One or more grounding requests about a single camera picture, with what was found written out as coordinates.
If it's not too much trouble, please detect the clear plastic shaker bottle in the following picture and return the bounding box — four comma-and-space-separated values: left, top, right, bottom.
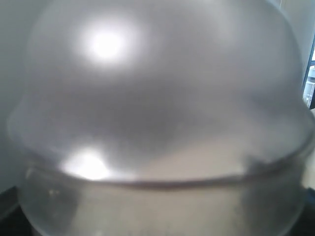
7, 0, 315, 236

